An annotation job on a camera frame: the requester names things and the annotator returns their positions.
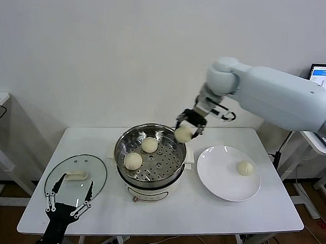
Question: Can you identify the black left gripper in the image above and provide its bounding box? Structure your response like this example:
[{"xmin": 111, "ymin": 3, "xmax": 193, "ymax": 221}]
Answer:
[{"xmin": 43, "ymin": 172, "xmax": 95, "ymax": 242}]

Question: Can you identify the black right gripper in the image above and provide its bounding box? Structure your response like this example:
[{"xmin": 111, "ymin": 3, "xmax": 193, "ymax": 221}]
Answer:
[{"xmin": 175, "ymin": 108, "xmax": 208, "ymax": 139}]

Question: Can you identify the white steamed baozi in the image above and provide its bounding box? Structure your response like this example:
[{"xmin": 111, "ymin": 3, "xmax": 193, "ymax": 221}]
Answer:
[
  {"xmin": 141, "ymin": 136, "xmax": 159, "ymax": 154},
  {"xmin": 236, "ymin": 160, "xmax": 255, "ymax": 177},
  {"xmin": 174, "ymin": 125, "xmax": 193, "ymax": 144},
  {"xmin": 123, "ymin": 152, "xmax": 144, "ymax": 171}
]

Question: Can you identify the glass lid with white handle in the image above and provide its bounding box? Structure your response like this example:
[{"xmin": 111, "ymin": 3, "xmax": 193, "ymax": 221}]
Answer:
[{"xmin": 43, "ymin": 152, "xmax": 109, "ymax": 207}]

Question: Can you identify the stainless steel steamer basket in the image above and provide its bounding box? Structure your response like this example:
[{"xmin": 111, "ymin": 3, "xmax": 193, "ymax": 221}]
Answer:
[{"xmin": 112, "ymin": 121, "xmax": 189, "ymax": 190}]

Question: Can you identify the white power strip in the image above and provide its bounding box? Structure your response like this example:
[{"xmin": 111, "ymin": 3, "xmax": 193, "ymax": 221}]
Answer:
[{"xmin": 99, "ymin": 234, "xmax": 130, "ymax": 244}]

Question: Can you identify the white round plate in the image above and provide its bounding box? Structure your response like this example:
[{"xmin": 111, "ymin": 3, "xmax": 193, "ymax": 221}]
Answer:
[{"xmin": 194, "ymin": 144, "xmax": 263, "ymax": 204}]

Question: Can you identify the white electric cooker base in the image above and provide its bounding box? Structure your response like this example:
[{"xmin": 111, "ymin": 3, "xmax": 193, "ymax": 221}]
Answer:
[{"xmin": 104, "ymin": 143, "xmax": 195, "ymax": 206}]

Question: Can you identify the white laptop side table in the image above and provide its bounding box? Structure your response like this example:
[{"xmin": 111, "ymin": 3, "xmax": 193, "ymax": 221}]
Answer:
[{"xmin": 279, "ymin": 129, "xmax": 326, "ymax": 220}]

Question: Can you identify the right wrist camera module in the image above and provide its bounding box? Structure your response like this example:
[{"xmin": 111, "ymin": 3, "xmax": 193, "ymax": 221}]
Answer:
[{"xmin": 206, "ymin": 102, "xmax": 237, "ymax": 123}]

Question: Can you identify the black cable with adapter block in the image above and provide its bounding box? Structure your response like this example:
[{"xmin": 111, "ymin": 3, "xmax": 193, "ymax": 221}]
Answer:
[{"xmin": 273, "ymin": 131, "xmax": 292, "ymax": 171}]

